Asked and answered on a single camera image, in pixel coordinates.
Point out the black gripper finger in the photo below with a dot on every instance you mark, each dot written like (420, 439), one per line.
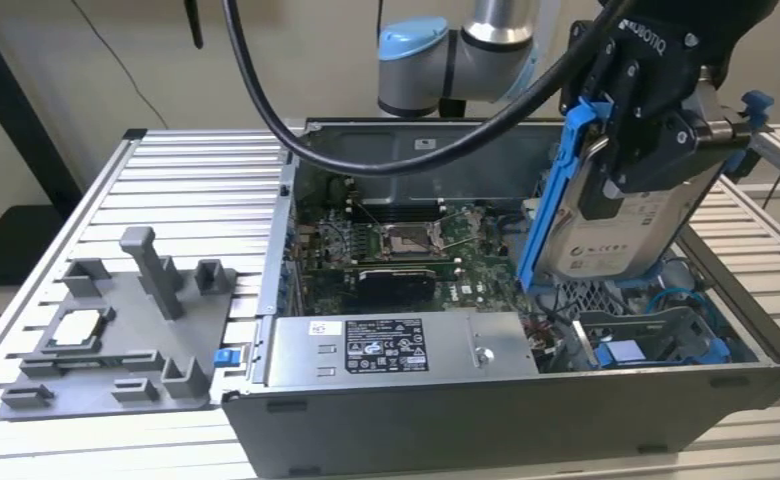
(726, 131)
(650, 145)

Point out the hard disk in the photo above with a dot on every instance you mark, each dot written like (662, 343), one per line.
(636, 240)

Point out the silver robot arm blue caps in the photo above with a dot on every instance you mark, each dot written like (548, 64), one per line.
(430, 65)

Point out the gray disk bay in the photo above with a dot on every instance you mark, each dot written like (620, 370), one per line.
(670, 330)

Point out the green motherboard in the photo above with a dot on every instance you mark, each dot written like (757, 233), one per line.
(486, 272)

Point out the black RAM slot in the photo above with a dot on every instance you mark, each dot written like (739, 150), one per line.
(396, 205)
(396, 215)

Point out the CPU socket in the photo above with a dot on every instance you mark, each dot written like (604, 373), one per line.
(403, 244)

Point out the blue carrier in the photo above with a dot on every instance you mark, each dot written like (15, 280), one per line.
(619, 354)

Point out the black expansion slot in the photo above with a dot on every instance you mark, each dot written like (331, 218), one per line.
(403, 260)

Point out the black graphics card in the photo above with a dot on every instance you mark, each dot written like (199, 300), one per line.
(396, 287)

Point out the black PC case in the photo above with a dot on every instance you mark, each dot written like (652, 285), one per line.
(430, 430)

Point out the silver power supply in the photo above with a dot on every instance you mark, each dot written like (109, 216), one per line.
(296, 350)

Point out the black antenna stick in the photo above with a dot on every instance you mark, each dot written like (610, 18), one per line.
(192, 25)

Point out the blue case latch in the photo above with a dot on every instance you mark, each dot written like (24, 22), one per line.
(224, 357)

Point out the gray parts rack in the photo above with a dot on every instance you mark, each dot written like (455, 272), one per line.
(136, 340)

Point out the black stand with base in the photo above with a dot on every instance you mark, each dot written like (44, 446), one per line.
(37, 150)

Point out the silver CPU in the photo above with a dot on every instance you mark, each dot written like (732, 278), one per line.
(76, 327)

